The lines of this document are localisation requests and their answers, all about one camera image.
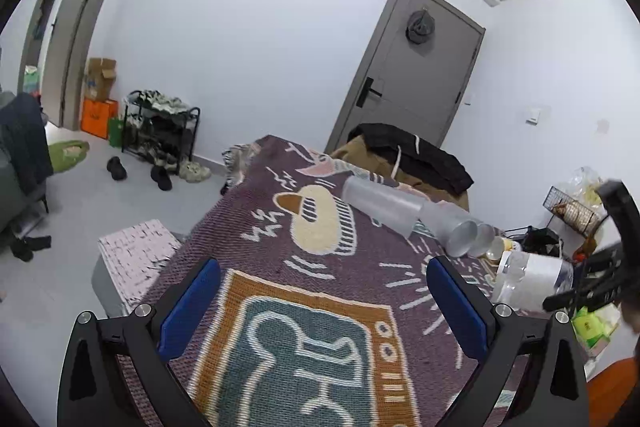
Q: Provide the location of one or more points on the black jacket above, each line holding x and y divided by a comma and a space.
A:
425, 154

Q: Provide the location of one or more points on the large frosted plastic cup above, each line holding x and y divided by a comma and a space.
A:
382, 204

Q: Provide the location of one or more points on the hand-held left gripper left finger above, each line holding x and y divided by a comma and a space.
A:
192, 307

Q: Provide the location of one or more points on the green plush slipper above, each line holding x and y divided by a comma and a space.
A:
67, 154

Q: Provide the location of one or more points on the orange bag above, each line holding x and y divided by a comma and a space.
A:
97, 117

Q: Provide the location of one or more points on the small frosted plastic cup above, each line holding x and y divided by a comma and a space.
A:
482, 241

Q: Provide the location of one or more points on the beige sneakers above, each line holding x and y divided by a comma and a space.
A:
194, 171

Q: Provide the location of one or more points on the green bag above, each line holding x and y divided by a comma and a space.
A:
115, 131

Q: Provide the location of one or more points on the black shoe rack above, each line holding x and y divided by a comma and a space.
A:
160, 129

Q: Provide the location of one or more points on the open doorway frame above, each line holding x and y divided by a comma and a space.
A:
65, 22

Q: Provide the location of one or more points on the black bag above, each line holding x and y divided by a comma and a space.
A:
537, 242

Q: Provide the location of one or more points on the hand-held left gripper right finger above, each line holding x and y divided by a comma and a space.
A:
457, 307

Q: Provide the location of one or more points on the cardboard box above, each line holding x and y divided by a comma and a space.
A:
100, 79

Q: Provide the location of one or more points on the clear plastic bag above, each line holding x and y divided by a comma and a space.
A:
585, 184

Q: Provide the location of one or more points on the grey door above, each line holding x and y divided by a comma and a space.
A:
415, 77

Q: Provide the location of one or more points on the black socks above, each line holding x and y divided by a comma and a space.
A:
30, 246

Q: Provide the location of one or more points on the brown coat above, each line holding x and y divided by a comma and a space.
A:
360, 159

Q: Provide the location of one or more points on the grey cap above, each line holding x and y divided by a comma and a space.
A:
420, 27

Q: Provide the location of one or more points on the striped cloth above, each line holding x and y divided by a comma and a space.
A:
237, 164

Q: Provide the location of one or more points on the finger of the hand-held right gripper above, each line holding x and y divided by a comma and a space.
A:
575, 294
600, 259

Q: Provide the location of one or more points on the dark hanging clothing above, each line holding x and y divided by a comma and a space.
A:
25, 142

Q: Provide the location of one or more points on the clear plastic jar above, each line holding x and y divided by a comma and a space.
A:
530, 279

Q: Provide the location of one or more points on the printed blanket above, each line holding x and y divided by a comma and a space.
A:
310, 297

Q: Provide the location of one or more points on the black shoe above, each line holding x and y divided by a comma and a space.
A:
161, 177
116, 168

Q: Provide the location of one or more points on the green packet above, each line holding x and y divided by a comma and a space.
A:
592, 327

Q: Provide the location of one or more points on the white cup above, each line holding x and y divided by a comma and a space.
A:
500, 249

